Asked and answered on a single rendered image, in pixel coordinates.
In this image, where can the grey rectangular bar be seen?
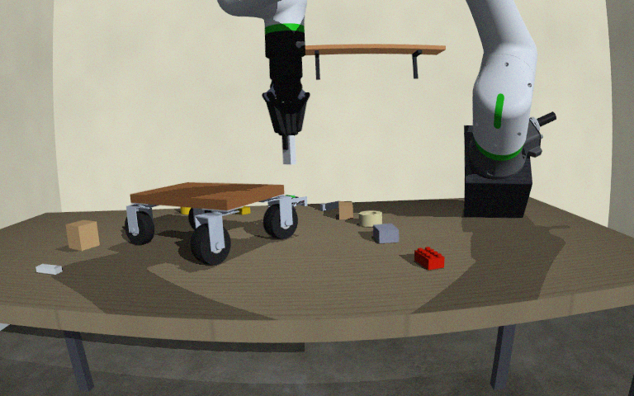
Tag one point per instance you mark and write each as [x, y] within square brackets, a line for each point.
[329, 206]

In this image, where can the tan cardboard box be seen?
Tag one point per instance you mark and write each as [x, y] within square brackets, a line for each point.
[82, 235]

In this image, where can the wooden dolly with black caster wheels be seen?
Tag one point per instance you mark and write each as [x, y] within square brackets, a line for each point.
[210, 242]

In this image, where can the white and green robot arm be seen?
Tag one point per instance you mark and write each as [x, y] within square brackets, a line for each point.
[503, 89]

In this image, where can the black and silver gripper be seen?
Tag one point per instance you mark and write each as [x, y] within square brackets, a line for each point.
[286, 73]

